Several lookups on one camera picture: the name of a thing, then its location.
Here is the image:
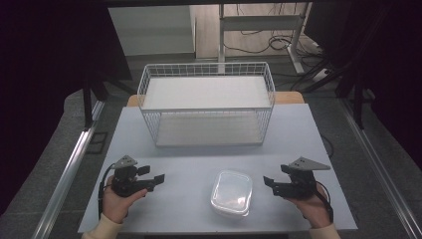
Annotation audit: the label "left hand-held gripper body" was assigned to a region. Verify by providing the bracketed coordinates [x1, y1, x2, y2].
[109, 154, 155, 199]

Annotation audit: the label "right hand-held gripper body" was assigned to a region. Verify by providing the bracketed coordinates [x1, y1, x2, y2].
[271, 156, 332, 201]

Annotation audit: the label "person's left hand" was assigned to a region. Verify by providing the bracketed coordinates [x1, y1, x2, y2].
[102, 175, 149, 224]

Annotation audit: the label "person's right hand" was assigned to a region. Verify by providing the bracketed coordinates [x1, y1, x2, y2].
[284, 183, 332, 230]

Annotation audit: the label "clear plastic lidded container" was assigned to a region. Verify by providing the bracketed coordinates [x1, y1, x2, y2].
[210, 169, 254, 219]

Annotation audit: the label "black floor grate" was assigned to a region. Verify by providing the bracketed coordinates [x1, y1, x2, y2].
[86, 131, 109, 155]

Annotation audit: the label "black metal stand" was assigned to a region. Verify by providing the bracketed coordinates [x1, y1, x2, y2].
[82, 71, 138, 131]
[300, 3, 392, 130]

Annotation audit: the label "white power strip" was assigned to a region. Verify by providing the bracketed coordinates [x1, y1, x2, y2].
[312, 68, 333, 83]

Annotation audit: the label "black curtain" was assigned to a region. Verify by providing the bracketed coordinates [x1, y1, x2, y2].
[0, 0, 133, 217]
[303, 0, 422, 170]

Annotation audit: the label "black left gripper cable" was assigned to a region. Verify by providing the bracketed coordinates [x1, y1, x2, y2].
[97, 162, 116, 220]

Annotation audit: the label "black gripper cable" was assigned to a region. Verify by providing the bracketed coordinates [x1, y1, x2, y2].
[97, 162, 116, 220]
[302, 180, 334, 224]

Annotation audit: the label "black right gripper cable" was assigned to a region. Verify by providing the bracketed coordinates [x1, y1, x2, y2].
[302, 180, 334, 224]

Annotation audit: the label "aluminium rail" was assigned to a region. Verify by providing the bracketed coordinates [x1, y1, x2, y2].
[337, 99, 422, 239]
[31, 100, 106, 239]

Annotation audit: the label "white wire shelf rack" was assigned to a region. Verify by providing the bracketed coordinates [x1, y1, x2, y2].
[136, 62, 277, 148]

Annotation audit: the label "black floor cables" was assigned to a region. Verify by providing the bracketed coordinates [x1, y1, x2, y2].
[222, 3, 329, 93]

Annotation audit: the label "white desk frame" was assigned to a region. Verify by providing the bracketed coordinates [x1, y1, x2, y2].
[217, 2, 314, 75]

